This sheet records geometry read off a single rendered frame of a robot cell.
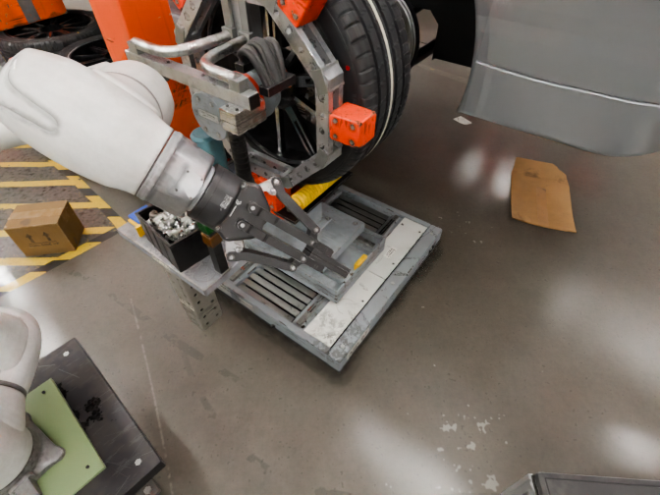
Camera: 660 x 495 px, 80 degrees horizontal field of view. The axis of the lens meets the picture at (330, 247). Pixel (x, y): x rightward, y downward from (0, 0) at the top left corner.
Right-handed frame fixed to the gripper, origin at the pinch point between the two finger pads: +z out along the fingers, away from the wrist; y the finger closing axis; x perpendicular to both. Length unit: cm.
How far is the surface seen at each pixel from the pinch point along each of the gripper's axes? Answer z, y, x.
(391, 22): 3, 56, 44
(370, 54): 2, 45, 39
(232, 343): 29, -51, 88
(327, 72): -5, 35, 38
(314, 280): 43, -14, 82
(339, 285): 51, -11, 79
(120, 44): -49, 20, 93
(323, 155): 8, 21, 48
